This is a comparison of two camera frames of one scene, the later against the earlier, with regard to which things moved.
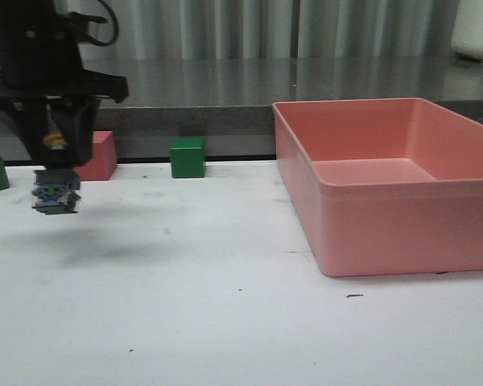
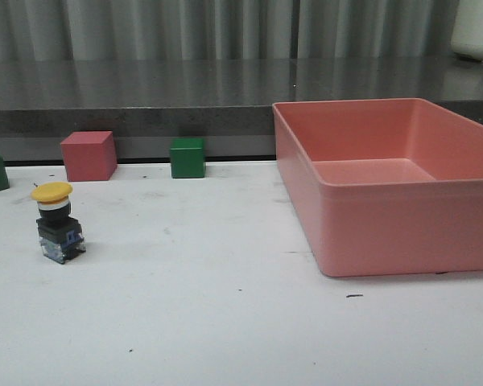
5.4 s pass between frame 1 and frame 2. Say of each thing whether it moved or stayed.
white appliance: stayed
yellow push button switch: moved
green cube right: stayed
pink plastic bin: stayed
